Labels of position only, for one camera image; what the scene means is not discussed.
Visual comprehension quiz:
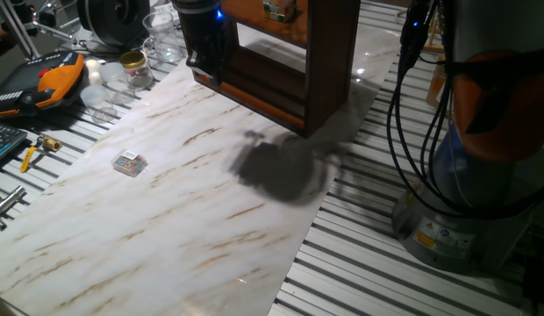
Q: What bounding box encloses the marble pattern sheet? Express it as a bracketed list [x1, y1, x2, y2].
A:
[0, 21, 407, 316]

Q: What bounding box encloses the clear glass mug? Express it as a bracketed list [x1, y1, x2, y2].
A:
[141, 11, 184, 64]

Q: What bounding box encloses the yellow-brown taped package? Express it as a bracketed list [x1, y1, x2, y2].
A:
[425, 61, 451, 110]

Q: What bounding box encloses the glass jar with gold lid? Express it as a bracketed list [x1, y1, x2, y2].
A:
[118, 50, 155, 92]

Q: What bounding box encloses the wooden dish rack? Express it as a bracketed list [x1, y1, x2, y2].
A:
[394, 8, 448, 54]

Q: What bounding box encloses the black filament spool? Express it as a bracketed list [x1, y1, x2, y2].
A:
[76, 0, 151, 48]

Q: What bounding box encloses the black and orange teach pendant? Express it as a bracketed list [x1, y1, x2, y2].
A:
[0, 50, 87, 119]

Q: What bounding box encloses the brown wooden shelf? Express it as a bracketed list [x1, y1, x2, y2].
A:
[179, 0, 361, 140]

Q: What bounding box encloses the white power strip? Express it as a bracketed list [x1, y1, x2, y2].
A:
[154, 1, 181, 23]

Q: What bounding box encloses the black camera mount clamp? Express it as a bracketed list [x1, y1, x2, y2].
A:
[11, 0, 59, 36]

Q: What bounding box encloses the clear box of paper clips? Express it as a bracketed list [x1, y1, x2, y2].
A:
[111, 148, 149, 178]

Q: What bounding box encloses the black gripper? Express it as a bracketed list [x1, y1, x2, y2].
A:
[172, 0, 233, 88]

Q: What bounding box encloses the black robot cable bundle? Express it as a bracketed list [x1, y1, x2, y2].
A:
[384, 0, 544, 219]

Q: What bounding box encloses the black computer keyboard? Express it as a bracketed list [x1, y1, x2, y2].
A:
[0, 122, 29, 168]

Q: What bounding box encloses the aluminium profile beam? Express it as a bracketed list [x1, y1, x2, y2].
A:
[0, 0, 40, 61]

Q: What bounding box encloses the brass valve with yellow handle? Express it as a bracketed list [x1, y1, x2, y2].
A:
[19, 134, 63, 174]

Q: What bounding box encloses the metal pipe fitting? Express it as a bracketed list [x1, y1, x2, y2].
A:
[0, 184, 27, 233]

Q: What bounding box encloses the translucent plastic cup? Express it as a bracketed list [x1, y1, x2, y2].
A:
[98, 61, 129, 91]
[80, 83, 118, 124]
[111, 87, 140, 107]

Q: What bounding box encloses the multicolour Rubik's cube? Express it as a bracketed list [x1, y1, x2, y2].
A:
[261, 0, 297, 24]

